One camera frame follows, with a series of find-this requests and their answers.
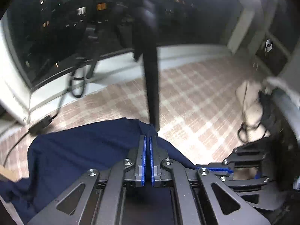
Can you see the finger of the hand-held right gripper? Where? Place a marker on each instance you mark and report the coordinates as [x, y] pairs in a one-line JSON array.
[[218, 170], [260, 180]]

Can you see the plaid woven mat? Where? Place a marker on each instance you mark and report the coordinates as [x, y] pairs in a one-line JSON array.
[[199, 103]]

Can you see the navy blue t-shirt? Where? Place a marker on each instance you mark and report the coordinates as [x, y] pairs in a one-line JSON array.
[[82, 145]]

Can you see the black tripod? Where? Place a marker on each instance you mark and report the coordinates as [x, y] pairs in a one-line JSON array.
[[151, 75]]

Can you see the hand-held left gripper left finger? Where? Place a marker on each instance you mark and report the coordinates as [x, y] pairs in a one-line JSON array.
[[143, 159]]

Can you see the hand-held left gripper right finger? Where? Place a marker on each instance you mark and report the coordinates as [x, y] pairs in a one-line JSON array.
[[151, 159]]

